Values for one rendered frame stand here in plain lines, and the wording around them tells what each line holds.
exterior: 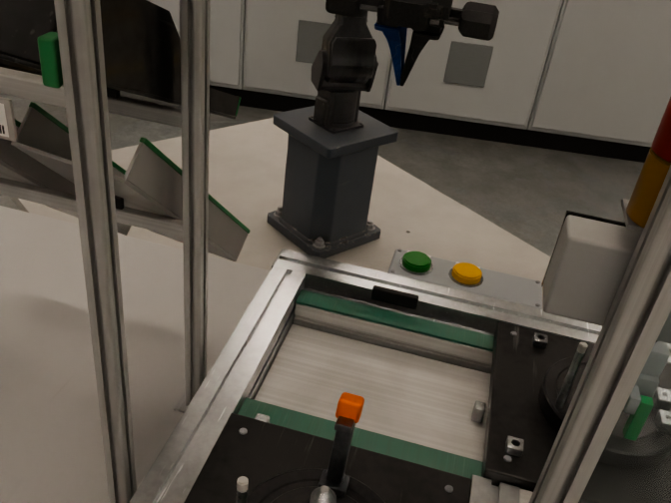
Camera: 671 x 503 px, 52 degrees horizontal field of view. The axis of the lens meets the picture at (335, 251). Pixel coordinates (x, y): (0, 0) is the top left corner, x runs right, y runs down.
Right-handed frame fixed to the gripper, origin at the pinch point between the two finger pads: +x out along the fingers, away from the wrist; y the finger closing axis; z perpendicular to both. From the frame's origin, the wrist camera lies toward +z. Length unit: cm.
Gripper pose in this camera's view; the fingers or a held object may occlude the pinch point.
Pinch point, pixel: (404, 56)
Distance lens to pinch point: 82.1
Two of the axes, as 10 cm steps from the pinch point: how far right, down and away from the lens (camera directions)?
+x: -1.1, 8.4, 5.4
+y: 9.6, 2.2, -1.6
